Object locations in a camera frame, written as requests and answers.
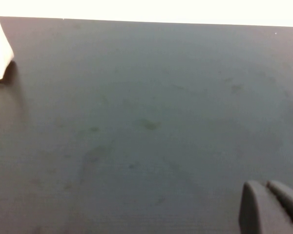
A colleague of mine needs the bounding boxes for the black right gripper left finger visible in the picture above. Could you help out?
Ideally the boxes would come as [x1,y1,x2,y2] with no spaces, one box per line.
[238,180,293,234]

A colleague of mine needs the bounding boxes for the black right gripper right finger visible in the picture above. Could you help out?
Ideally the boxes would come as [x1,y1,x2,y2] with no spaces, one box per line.
[266,180,293,227]

